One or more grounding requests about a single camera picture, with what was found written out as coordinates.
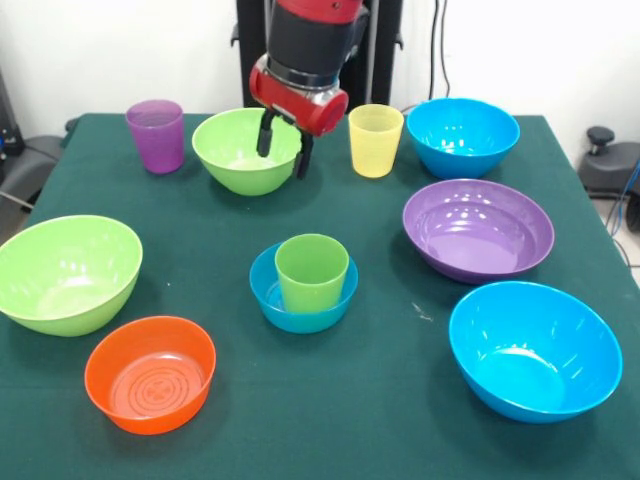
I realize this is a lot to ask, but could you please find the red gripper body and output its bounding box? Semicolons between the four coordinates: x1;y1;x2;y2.
248;53;350;139

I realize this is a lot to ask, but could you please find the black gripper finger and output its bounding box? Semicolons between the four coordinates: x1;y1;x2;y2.
255;110;277;157
293;130;316;180

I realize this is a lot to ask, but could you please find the green plastic bowl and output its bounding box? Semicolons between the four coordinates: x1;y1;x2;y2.
191;107;307;197
0;214;144;337

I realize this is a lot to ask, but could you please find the green plastic cup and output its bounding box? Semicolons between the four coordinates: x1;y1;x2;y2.
274;233;350;315

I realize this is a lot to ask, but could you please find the small blue plastic bowl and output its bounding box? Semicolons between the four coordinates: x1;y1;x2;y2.
248;242;360;335

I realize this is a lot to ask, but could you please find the small orange plastic bowl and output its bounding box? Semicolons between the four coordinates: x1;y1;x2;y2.
83;315;218;436

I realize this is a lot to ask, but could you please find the yellow plastic cup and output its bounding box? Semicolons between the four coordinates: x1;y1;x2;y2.
348;103;405;179

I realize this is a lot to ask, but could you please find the purple plastic cup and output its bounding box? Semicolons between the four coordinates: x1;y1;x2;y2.
124;98;185;175

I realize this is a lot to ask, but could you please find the purple plastic bowl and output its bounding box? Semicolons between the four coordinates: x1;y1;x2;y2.
402;178;556;285

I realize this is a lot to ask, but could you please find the grey wheeled base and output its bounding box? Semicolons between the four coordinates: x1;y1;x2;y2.
0;134;64;211

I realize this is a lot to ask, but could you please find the black equipment casing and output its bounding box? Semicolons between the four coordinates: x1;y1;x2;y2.
0;67;25;186

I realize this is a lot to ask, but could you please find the dark green tablecloth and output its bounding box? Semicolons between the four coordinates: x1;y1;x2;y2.
0;112;640;480

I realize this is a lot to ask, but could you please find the grey base with black knob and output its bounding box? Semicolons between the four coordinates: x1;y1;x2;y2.
579;125;640;201

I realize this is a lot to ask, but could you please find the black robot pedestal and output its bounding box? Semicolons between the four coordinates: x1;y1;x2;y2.
230;0;404;117

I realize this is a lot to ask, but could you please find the black wall cable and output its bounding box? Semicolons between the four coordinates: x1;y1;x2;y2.
428;0;455;101

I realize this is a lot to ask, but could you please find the blue cable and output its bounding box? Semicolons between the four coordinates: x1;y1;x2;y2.
607;159;640;236

